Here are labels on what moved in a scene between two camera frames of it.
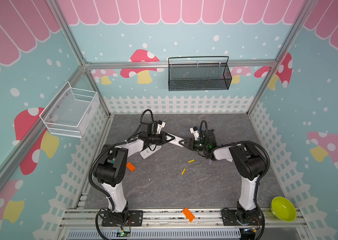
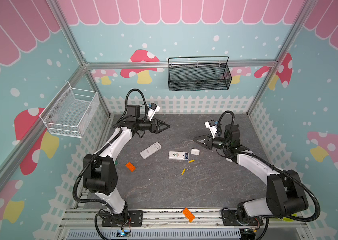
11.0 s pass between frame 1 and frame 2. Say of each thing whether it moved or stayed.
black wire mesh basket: stayed
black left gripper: moved
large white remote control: stayed
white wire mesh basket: stayed
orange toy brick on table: stayed
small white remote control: moved
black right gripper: moved
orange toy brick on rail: stayed
